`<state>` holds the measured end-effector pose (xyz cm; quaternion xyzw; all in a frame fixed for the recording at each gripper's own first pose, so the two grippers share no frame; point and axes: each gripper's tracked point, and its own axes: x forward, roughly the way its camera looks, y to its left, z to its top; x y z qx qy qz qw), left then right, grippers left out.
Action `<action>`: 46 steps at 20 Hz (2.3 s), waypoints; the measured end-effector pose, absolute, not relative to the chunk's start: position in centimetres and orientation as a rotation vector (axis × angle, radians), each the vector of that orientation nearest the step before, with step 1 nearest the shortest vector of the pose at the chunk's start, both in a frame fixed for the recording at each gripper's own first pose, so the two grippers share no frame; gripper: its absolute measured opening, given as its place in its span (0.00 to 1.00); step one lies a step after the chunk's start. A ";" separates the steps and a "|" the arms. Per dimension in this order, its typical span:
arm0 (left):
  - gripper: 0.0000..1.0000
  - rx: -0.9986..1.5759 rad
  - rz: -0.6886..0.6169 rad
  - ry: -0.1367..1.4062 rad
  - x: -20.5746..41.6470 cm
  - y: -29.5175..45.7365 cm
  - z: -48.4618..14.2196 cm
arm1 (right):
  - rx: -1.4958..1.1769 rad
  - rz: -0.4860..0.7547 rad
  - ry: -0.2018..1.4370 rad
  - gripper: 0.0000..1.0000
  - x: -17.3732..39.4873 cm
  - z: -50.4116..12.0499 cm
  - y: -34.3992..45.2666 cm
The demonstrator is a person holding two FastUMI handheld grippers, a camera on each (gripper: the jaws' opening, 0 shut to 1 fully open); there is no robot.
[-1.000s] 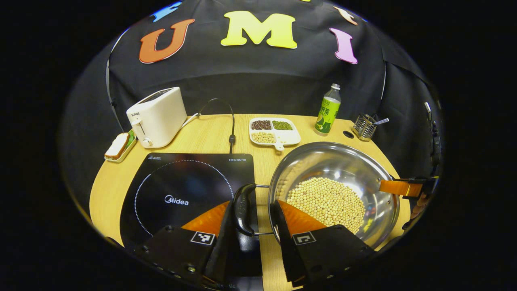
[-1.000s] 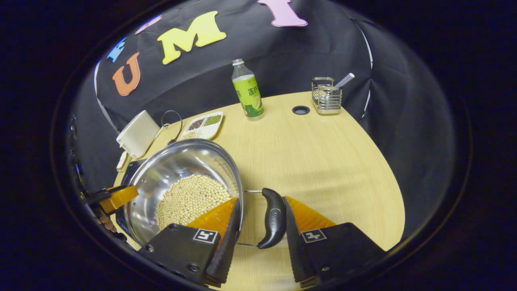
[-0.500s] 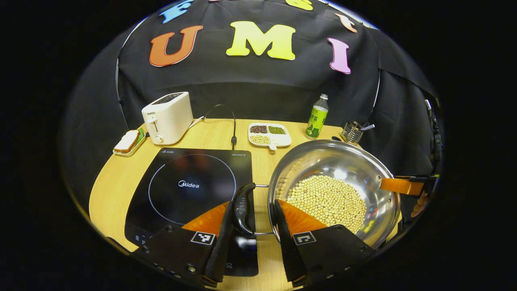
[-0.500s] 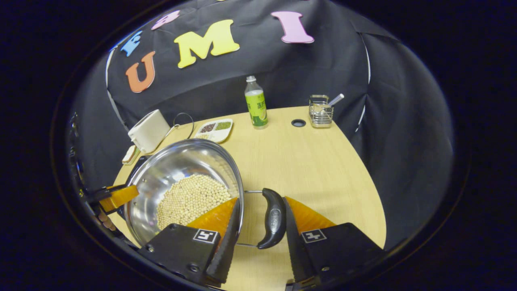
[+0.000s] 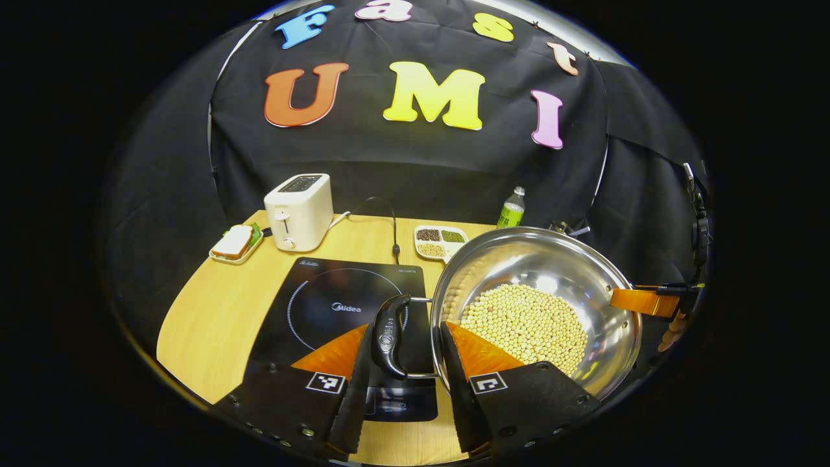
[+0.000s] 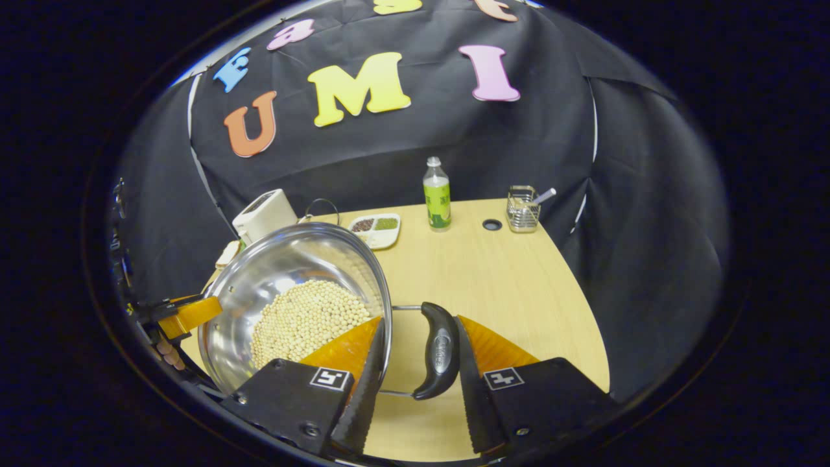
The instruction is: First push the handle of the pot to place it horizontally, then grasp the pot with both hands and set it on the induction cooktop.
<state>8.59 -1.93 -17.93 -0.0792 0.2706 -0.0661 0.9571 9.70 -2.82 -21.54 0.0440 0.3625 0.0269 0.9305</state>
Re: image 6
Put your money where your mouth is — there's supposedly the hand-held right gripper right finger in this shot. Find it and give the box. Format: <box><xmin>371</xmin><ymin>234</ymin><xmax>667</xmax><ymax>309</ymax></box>
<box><xmin>454</xmin><ymin>315</ymin><xmax>621</xmax><ymax>459</ymax></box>

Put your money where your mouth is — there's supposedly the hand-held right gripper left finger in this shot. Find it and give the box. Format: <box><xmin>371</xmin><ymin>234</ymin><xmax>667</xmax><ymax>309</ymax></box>
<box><xmin>220</xmin><ymin>316</ymin><xmax>387</xmax><ymax>458</ymax></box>

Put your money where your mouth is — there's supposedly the stainless steel pot black handle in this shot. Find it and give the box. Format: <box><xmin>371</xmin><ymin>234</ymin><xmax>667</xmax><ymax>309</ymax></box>
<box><xmin>198</xmin><ymin>222</ymin><xmax>462</xmax><ymax>401</ymax></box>

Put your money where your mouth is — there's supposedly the pile of soybeans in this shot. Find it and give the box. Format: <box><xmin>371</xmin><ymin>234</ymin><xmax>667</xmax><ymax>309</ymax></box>
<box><xmin>250</xmin><ymin>279</ymin><xmax>374</xmax><ymax>369</ymax></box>

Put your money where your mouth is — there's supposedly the white toaster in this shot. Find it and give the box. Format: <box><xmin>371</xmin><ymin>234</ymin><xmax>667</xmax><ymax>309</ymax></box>
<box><xmin>232</xmin><ymin>189</ymin><xmax>299</xmax><ymax>245</ymax></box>

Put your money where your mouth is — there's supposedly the white divided plate with beans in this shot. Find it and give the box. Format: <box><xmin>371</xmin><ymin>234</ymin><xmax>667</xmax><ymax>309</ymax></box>
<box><xmin>348</xmin><ymin>213</ymin><xmax>401</xmax><ymax>250</ymax></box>

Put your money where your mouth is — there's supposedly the green label plastic bottle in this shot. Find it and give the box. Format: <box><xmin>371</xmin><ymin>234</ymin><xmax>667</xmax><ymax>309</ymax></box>
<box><xmin>423</xmin><ymin>156</ymin><xmax>452</xmax><ymax>232</ymax></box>

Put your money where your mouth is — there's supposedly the black power cable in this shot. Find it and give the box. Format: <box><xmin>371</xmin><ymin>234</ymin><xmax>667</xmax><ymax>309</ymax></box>
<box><xmin>303</xmin><ymin>198</ymin><xmax>341</xmax><ymax>226</ymax></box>

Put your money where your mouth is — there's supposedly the metal wire utensil holder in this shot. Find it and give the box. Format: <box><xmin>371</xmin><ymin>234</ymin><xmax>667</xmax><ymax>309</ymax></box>
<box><xmin>506</xmin><ymin>186</ymin><xmax>541</xmax><ymax>234</ymax></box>

